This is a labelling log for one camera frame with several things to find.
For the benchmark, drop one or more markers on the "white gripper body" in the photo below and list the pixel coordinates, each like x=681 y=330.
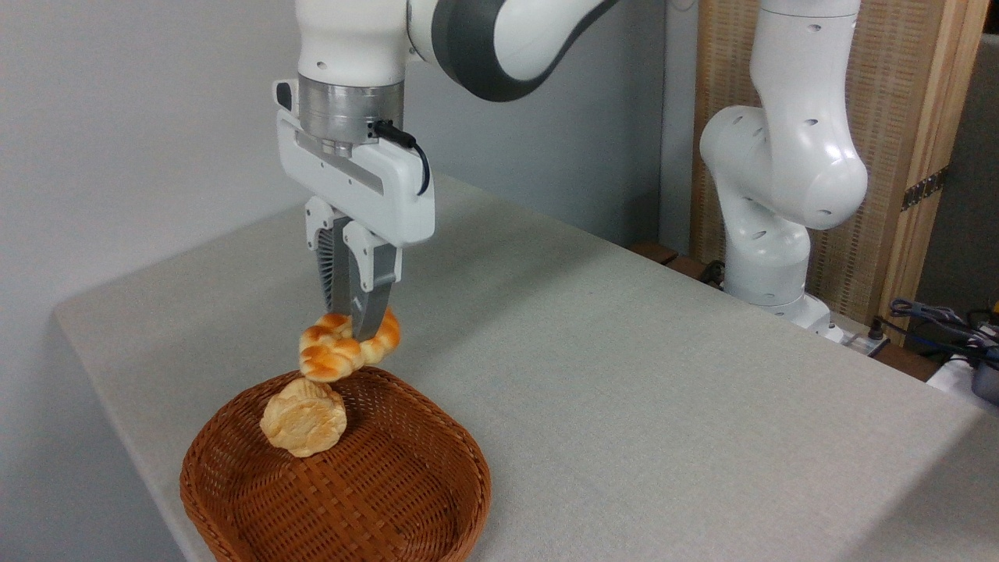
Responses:
x=367 y=187

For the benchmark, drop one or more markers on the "brown woven wicker basket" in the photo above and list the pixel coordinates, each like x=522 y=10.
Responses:
x=375 y=496

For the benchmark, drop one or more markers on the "wooden rattan folding screen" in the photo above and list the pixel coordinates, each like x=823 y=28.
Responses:
x=897 y=78

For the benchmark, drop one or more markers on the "black power plug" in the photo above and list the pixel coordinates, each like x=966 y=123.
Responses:
x=876 y=329

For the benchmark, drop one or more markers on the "white power strip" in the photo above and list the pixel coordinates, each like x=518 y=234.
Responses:
x=855 y=342

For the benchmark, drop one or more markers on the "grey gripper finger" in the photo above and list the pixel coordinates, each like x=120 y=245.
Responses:
x=332 y=265
x=373 y=289

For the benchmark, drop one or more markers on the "braided golden bread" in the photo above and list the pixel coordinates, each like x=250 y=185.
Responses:
x=332 y=355

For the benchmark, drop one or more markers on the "brass screen hinge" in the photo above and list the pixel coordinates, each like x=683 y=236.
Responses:
x=925 y=188

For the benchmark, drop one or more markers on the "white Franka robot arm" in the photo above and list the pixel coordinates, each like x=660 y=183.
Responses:
x=780 y=156

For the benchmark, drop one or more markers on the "round pale bread roll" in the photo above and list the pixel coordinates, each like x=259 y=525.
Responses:
x=304 y=420

